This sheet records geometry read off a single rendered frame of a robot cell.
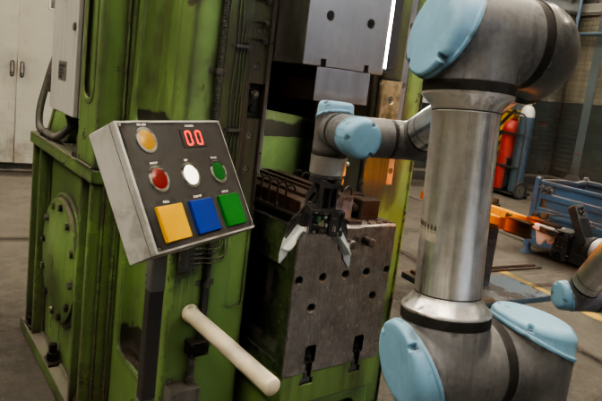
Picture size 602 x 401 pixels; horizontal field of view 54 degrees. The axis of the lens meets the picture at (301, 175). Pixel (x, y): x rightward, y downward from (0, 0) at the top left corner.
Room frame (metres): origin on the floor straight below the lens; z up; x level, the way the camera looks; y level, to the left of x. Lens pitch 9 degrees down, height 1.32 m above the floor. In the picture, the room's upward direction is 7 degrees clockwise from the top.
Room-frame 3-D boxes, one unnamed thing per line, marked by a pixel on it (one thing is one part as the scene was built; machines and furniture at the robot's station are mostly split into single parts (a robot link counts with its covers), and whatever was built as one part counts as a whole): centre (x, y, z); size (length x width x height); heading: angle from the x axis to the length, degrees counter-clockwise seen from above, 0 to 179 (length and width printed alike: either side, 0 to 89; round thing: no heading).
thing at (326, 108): (1.19, -0.05, 1.23); 0.09 x 0.08 x 0.11; 19
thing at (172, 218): (1.16, 0.25, 1.01); 0.07 x 0.05 x 0.07; 152
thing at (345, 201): (1.88, 0.04, 0.96); 0.42 x 0.20 x 0.09; 37
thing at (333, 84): (1.88, 0.04, 1.32); 0.42 x 0.20 x 0.10; 37
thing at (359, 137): (1.11, -0.10, 1.23); 0.11 x 0.11 x 0.08; 19
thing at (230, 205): (1.34, 0.15, 1.01); 0.07 x 0.05 x 0.07; 152
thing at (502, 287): (1.91, -0.63, 0.71); 0.40 x 0.30 x 0.02; 119
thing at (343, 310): (1.92, 0.00, 0.69); 0.56 x 0.38 x 0.45; 37
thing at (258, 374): (1.43, 0.13, 0.62); 0.44 x 0.05 x 0.05; 37
